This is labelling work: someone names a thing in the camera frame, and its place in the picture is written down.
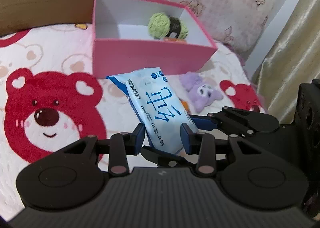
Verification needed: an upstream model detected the pink floral pillow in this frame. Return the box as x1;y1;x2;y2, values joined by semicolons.
135;0;277;64

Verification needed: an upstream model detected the gold curtain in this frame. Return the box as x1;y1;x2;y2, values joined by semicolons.
250;0;320;114

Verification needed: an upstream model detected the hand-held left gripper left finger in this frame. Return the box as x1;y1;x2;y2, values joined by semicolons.
64;123;145;177

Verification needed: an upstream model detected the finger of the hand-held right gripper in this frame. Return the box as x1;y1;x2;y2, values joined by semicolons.
141;145;193;168
192;106;251;136

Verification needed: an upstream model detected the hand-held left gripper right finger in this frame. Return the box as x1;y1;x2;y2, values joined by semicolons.
180;123;260;175

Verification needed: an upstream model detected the purple plush toy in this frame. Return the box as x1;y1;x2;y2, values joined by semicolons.
179;72;224;114

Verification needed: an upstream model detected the blue wet wipes pack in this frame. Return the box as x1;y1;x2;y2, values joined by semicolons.
106;66;198;155

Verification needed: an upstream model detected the green yarn ball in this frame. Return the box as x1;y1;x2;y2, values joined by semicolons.
147;12;189;40

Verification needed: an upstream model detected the bear print blanket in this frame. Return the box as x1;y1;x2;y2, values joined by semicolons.
0;22;268;218

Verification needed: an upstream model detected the pink cardboard box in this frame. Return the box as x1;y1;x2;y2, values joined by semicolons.
92;0;218;79

